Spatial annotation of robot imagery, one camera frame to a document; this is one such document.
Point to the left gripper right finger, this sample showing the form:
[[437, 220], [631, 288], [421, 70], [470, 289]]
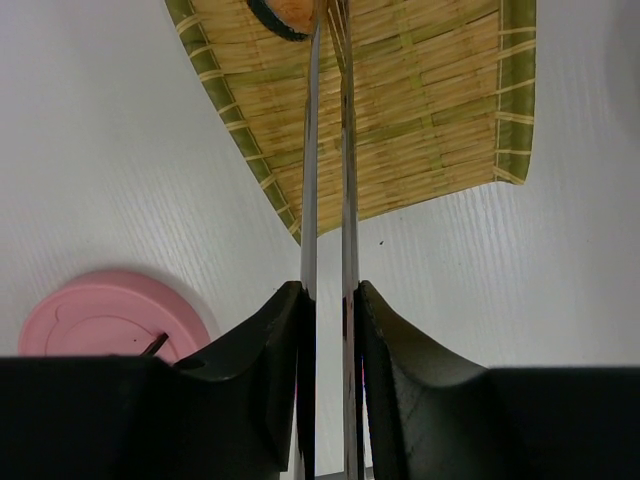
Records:
[[434, 414]]

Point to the bamboo woven tray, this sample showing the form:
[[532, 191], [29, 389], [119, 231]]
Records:
[[444, 98]]

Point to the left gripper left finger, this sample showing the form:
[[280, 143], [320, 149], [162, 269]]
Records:
[[224, 412]]

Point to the pink round lid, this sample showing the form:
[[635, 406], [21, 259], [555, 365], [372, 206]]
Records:
[[113, 312]]

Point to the metal tongs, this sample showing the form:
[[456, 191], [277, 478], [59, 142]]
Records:
[[310, 225]]

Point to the salmon slice toy food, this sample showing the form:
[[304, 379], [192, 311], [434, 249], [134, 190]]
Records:
[[291, 20]]

